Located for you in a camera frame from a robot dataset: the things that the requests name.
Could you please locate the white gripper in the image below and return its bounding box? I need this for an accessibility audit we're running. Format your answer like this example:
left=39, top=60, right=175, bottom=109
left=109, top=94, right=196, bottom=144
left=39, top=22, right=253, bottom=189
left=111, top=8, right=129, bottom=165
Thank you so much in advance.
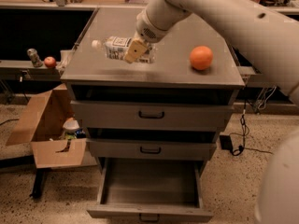
left=124, top=10, right=167, bottom=63

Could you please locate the clear plastic water bottle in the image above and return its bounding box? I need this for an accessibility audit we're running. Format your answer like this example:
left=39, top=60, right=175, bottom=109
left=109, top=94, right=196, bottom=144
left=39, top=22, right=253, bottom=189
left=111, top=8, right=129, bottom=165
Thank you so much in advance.
left=92, top=36, right=155, bottom=63

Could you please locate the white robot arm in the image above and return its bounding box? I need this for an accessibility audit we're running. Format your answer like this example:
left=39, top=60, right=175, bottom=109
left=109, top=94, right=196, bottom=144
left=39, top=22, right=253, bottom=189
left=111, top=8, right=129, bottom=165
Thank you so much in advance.
left=124, top=0, right=299, bottom=224

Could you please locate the grey metal drawer cabinet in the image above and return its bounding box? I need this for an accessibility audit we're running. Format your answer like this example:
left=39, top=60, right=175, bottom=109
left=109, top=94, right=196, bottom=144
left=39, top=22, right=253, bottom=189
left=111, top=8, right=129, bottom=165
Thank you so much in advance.
left=60, top=7, right=246, bottom=224

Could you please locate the top grey drawer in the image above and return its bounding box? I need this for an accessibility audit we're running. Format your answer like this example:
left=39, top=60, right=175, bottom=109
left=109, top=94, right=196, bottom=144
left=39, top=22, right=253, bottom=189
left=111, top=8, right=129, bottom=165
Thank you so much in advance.
left=71, top=101, right=233, bottom=132

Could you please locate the grey drawer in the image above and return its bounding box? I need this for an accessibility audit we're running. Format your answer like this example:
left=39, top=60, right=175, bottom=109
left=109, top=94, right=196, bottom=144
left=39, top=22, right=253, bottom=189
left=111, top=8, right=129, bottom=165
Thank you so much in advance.
left=87, top=139, right=216, bottom=161
left=88, top=158, right=213, bottom=224
left=71, top=101, right=233, bottom=132

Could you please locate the middle grey drawer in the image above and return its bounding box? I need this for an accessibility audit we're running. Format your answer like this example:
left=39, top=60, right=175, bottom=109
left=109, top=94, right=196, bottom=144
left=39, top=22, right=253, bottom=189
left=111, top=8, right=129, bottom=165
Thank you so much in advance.
left=87, top=139, right=216, bottom=161

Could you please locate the bottom grey drawer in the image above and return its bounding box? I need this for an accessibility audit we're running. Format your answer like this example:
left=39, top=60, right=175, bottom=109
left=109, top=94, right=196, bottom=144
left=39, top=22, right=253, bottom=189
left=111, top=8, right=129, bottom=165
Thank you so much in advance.
left=88, top=158, right=213, bottom=224

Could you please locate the orange fruit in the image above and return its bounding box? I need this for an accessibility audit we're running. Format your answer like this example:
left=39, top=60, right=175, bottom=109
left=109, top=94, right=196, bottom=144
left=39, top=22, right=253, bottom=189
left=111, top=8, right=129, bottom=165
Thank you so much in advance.
left=189, top=46, right=213, bottom=71

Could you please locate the red apple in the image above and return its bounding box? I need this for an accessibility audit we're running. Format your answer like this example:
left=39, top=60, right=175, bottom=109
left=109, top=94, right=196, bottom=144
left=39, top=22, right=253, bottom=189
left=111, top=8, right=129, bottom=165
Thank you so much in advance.
left=44, top=56, right=57, bottom=68

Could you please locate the white bowl in box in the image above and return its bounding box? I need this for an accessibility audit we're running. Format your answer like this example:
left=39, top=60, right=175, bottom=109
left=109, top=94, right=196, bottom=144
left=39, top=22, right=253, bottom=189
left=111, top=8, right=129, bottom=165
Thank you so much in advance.
left=63, top=119, right=79, bottom=133

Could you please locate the small grey figurine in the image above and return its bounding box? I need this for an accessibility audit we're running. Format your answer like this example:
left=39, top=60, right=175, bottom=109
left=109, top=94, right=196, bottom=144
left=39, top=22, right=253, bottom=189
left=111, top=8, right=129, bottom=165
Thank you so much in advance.
left=27, top=49, right=43, bottom=67

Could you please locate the brown cardboard box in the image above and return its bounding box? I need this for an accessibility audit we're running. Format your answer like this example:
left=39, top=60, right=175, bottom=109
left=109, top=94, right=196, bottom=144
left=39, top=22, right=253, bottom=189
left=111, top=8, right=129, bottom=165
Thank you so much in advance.
left=7, top=84, right=96, bottom=169

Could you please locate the black power adapter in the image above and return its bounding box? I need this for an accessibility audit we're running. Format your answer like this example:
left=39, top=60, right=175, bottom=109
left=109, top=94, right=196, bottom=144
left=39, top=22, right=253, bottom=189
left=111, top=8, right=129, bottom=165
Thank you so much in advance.
left=220, top=135, right=233, bottom=151

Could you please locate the black table leg base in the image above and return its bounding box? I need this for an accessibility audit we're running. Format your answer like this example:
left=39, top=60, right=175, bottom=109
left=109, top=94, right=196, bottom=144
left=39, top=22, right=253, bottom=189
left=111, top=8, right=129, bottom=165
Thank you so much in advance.
left=30, top=168, right=51, bottom=200

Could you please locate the black floor cable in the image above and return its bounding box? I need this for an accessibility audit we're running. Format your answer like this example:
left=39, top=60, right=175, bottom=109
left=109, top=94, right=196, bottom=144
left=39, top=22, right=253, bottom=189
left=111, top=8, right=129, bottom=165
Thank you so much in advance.
left=229, top=101, right=275, bottom=157

